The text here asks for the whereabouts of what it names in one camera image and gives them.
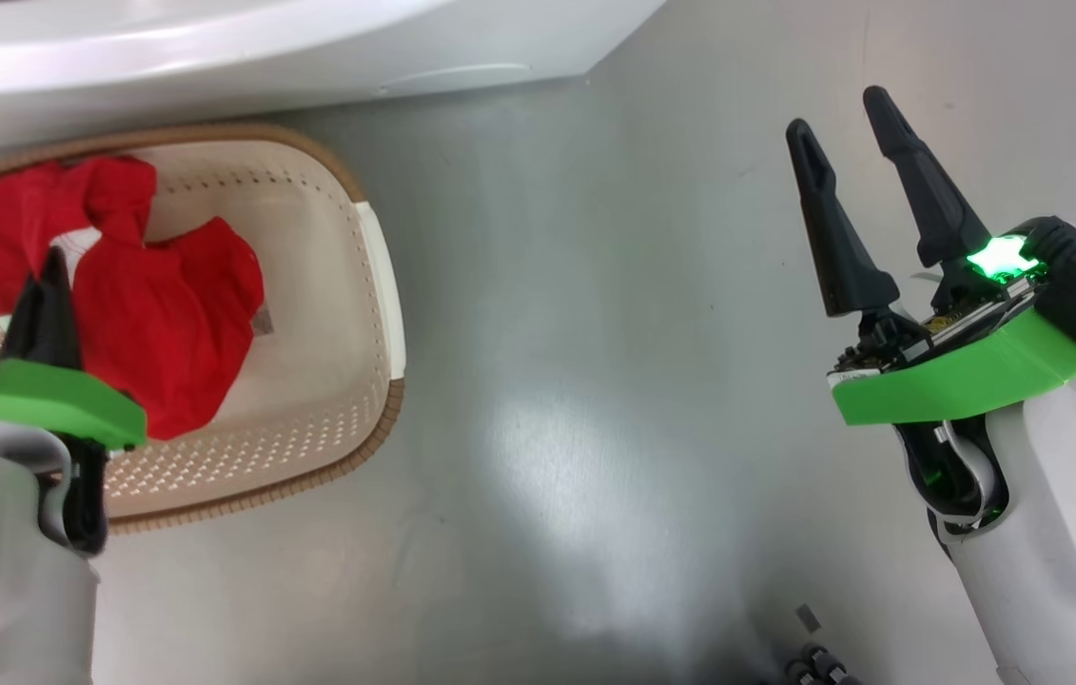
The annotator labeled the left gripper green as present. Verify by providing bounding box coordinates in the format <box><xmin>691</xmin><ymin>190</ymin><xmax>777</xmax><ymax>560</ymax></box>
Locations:
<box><xmin>0</xmin><ymin>249</ymin><xmax>148</xmax><ymax>450</ymax></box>

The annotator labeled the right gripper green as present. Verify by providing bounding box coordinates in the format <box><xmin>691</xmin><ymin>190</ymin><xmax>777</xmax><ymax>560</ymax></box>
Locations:
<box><xmin>786</xmin><ymin>86</ymin><xmax>1076</xmax><ymax>426</ymax></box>

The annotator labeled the red garment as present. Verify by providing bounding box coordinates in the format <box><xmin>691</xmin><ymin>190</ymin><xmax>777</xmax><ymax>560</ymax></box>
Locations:
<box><xmin>0</xmin><ymin>157</ymin><xmax>264</xmax><ymax>440</ymax></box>

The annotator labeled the white front-load washing machine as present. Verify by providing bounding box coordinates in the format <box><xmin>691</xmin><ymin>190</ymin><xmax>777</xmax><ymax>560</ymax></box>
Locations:
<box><xmin>0</xmin><ymin>0</ymin><xmax>667</xmax><ymax>158</ymax></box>

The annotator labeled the cream perforated laundry basket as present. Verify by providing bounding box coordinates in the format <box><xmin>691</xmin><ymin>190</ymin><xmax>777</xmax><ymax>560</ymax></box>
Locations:
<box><xmin>0</xmin><ymin>124</ymin><xmax>405</xmax><ymax>532</ymax></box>

